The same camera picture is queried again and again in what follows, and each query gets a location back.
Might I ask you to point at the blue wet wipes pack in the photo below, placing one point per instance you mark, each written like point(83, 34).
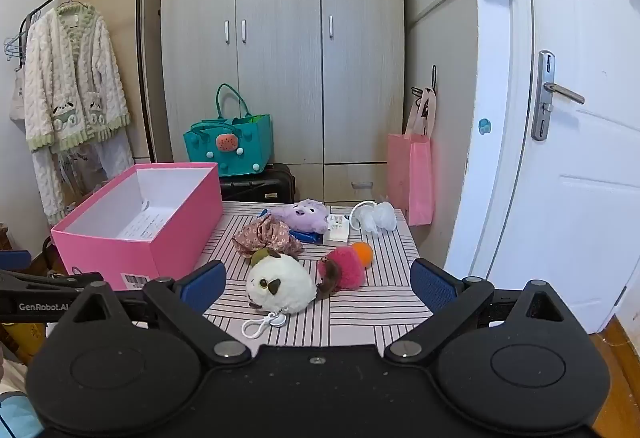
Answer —
point(305, 237)

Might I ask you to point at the pink strawberry plush toy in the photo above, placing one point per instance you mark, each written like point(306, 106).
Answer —
point(346, 270)

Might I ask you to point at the floral fabric scrunchie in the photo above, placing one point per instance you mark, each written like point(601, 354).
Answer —
point(265, 235)

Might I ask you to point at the small white box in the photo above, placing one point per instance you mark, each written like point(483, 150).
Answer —
point(337, 230)

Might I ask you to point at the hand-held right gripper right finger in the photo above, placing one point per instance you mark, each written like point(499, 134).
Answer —
point(434, 287)

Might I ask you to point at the pink cardboard box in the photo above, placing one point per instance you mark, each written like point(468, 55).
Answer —
point(165, 258)

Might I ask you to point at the teal felt tote bag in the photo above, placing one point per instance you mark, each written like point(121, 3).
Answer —
point(245, 152)

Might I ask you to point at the white cloth bag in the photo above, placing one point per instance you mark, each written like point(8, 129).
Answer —
point(17, 97)

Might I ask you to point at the grey wooden wardrobe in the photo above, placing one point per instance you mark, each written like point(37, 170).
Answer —
point(280, 42)

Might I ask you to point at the blue door sticker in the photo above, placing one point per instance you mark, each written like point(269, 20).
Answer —
point(485, 126)

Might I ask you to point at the white round plush toy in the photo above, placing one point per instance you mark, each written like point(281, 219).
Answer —
point(280, 283)

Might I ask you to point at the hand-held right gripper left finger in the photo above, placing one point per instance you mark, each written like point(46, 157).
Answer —
point(206, 287)

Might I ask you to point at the orange plush ball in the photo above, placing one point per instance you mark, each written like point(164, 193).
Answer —
point(362, 253)

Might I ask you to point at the white door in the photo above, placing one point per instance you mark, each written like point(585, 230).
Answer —
point(575, 218)

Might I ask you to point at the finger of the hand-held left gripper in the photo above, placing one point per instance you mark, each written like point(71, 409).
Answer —
point(50, 280)
point(14, 260)

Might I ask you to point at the purple plush toy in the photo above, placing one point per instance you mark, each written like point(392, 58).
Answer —
point(305, 215)

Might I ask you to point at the black suitcase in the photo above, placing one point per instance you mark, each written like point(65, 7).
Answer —
point(260, 185)

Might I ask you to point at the pink tote bag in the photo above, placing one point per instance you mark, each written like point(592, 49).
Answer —
point(410, 178)

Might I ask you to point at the white green knit cardigan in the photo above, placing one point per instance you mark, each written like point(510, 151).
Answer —
point(65, 67)

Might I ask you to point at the black clothes rack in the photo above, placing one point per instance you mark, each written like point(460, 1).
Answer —
point(142, 42)

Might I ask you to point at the clear plastic bag item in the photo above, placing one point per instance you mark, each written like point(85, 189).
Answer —
point(377, 218)

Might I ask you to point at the light blue towel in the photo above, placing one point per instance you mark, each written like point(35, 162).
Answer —
point(15, 418)

